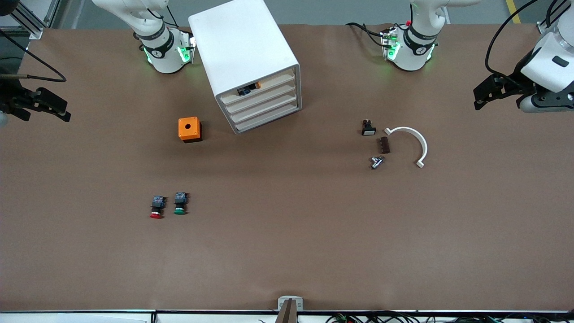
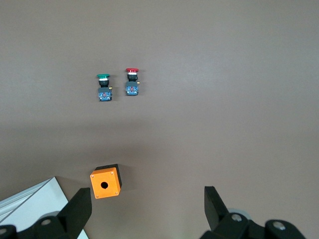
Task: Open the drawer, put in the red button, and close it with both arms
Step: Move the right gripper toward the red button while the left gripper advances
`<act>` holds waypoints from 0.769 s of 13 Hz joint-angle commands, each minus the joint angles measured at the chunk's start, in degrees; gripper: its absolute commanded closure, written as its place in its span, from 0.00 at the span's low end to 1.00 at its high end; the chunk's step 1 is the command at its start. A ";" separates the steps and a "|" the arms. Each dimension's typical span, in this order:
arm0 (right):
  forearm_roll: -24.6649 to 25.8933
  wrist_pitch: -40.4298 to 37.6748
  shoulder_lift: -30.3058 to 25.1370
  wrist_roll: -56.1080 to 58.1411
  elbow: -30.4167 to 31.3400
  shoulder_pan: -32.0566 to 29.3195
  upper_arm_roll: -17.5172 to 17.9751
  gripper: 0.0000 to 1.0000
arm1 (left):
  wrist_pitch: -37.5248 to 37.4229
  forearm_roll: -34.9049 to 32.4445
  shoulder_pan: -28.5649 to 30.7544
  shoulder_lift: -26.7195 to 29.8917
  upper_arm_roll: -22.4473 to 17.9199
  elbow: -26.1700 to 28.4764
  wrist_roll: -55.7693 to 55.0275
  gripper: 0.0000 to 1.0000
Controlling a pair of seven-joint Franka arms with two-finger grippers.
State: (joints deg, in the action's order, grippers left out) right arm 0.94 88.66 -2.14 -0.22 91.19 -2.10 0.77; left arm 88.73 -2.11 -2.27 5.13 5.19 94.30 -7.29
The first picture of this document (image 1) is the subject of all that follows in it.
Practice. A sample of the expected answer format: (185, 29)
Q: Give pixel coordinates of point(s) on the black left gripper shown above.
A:
(510, 85)

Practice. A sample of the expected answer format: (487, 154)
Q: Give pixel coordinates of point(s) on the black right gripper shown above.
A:
(12, 99)

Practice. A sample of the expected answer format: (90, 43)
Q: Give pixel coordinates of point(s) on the red mushroom push button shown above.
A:
(157, 207)

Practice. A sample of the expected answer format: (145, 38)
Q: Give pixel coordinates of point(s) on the white plastic drawer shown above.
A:
(260, 96)

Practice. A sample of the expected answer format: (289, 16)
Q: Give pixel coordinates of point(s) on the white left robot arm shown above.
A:
(417, 49)

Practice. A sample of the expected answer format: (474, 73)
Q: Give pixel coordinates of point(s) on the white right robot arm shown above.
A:
(163, 49)

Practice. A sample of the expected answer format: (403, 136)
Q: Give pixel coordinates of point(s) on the green mushroom push button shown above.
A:
(180, 204)

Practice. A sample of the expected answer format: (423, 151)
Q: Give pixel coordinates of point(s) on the white drawer cabinet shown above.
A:
(242, 45)

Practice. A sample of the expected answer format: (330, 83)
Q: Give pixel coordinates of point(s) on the brown terminal block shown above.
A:
(384, 145)

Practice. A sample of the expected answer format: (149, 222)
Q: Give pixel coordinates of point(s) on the black white square pushbutton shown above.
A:
(368, 128)

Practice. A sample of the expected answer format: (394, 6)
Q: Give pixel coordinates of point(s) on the small blue orange component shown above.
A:
(249, 89)

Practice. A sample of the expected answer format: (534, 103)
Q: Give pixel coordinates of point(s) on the white curved plastic bracket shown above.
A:
(419, 140)

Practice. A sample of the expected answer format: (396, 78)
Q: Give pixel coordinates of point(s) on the aluminium corner bracket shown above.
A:
(543, 28)

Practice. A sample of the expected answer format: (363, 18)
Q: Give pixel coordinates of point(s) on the aluminium frame profile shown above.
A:
(29, 18)

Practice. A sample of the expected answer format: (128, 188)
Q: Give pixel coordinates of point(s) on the silver key switch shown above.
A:
(376, 162)

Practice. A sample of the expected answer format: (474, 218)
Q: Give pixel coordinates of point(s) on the orange button enclosure box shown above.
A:
(189, 129)

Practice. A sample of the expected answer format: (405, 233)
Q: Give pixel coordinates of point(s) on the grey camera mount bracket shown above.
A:
(290, 306)

